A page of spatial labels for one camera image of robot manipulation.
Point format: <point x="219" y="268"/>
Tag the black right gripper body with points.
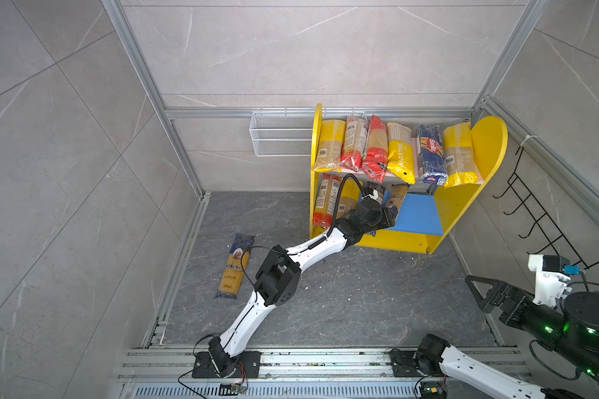
<point x="517" y="312"/>

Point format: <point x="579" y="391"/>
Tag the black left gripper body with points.
<point x="385" y="217"/>

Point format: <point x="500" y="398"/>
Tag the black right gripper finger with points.
<point x="485" y="303"/>
<point x="483" y="285"/>

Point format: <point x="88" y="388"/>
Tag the blue clear spaghetti bag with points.
<point x="375" y="191"/>

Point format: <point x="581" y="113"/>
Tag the short yellow spaghetti bag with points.
<point x="349" y="198"/>

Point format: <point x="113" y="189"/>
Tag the red clear spaghetti bag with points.
<point x="325" y="201"/>

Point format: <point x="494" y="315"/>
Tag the yellow Pastatime spaghetti bag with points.
<point x="401" y="162"/>

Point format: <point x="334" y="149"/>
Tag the yellow topped spaghetti bag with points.
<point x="330" y="146"/>

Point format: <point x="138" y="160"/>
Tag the blue Barilla spaghetti box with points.
<point x="432" y="156"/>

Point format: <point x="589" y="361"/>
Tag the red labelled spaghetti bag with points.
<point x="355" y="137"/>

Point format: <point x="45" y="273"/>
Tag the long yellow spaghetti bag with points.
<point x="459" y="151"/>

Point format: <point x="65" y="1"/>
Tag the blue Ankara spaghetti bag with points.
<point x="234" y="271"/>

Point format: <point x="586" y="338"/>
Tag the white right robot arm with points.
<point x="569" y="329"/>

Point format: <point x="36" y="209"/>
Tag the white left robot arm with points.
<point x="278" y="279"/>

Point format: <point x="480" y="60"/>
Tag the yellow shelf with coloured boards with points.
<point x="425" y="221"/>

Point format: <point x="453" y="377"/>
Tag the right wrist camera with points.
<point x="552" y="274"/>

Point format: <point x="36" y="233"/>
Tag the black wire hook rack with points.
<point x="535" y="215"/>

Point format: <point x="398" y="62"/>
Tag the white wire mesh basket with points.
<point x="283" y="132"/>

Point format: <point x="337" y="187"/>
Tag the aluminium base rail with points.
<point x="350" y="372"/>

